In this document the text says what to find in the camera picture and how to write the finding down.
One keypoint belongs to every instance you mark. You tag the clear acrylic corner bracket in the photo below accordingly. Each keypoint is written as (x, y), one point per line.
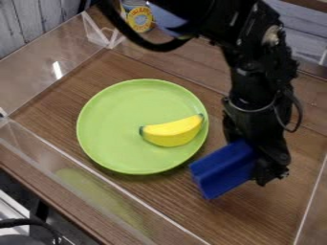
(106, 37)

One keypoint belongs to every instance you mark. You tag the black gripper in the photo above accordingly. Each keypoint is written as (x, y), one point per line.
(258, 120)

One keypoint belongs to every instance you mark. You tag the green round plate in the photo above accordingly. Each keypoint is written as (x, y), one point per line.
(111, 117)

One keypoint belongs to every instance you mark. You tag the clear acrylic front wall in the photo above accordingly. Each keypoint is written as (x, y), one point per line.
(90, 197)

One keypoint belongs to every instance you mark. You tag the blue block object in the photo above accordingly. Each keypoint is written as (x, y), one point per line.
(225, 169)

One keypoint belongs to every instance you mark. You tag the yellow toy banana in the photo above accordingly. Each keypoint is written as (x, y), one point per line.
(173, 134)

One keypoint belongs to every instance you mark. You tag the yellow labelled tin can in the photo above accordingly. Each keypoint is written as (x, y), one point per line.
(138, 15)

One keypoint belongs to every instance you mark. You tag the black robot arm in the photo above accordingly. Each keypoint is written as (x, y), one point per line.
(246, 29)

